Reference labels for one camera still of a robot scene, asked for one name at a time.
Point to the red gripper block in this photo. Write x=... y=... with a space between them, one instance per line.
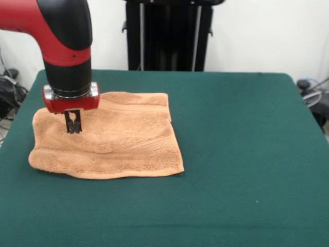
x=74 y=104

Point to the orange terry towel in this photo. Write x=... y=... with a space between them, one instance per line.
x=141 y=144

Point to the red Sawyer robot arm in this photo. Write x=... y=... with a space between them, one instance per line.
x=64 y=38

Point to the dark green table cloth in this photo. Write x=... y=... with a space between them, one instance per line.
x=231 y=154

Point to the black equipment block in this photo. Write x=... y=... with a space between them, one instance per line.
x=320 y=108

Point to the black robot pedestal frame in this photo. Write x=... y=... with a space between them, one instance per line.
x=167 y=38

